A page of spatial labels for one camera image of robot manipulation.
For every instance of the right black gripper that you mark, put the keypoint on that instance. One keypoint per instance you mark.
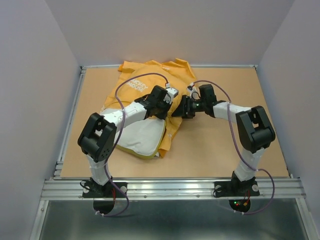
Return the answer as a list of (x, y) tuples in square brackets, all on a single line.
[(183, 111)]

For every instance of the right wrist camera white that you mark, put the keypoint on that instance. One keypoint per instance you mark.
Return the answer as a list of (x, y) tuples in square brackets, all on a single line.
[(193, 92)]

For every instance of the aluminium frame rail front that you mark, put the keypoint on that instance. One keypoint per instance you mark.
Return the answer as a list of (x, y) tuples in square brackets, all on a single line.
[(163, 189)]

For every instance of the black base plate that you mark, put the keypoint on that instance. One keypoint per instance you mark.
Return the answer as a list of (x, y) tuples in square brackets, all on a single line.
[(105, 197), (239, 191)]

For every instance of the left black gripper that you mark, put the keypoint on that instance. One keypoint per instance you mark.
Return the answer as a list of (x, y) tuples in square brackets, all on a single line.
[(164, 115)]

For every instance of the white pillow yellow edge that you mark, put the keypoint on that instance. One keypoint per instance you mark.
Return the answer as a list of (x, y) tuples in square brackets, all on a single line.
[(136, 134)]

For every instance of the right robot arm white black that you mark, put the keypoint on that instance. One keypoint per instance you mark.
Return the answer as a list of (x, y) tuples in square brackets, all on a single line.
[(255, 133)]

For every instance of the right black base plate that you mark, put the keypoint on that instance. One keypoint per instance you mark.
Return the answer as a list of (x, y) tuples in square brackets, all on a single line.
[(239, 191)]

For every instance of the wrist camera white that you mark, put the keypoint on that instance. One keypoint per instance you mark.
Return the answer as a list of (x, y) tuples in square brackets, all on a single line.
[(193, 92), (171, 93)]

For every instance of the aluminium rail left side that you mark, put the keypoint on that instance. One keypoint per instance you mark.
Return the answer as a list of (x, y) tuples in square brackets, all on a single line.
[(58, 168)]

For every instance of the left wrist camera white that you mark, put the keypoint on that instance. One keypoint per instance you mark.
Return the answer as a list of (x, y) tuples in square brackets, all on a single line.
[(171, 93)]

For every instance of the orange patterned pillowcase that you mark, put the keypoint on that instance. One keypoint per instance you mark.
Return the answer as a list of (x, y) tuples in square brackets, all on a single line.
[(138, 79)]

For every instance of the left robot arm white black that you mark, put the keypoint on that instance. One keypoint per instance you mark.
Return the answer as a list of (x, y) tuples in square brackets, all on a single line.
[(101, 131)]

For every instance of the metal sheet panel front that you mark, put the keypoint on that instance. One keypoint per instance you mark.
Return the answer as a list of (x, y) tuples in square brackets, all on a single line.
[(173, 220)]

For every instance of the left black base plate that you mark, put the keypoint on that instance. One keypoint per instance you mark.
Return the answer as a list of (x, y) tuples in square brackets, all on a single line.
[(105, 197)]

